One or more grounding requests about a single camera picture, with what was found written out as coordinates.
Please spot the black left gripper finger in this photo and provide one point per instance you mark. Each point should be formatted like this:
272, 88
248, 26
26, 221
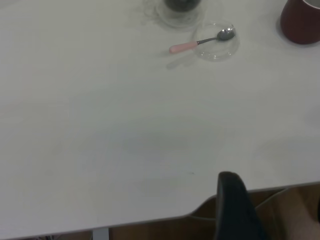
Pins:
235, 212

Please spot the red ceramic mug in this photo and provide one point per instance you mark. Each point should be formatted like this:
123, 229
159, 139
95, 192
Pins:
300, 25

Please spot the clear round glass lid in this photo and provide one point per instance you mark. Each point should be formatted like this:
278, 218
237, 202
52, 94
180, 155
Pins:
215, 55

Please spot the clear double-walled glass cup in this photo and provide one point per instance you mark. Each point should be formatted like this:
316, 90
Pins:
180, 20

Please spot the dark coffee beans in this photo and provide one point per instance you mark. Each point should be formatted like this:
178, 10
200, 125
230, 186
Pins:
181, 5

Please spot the grey table leg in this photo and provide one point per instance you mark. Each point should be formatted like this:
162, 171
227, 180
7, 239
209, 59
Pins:
100, 233

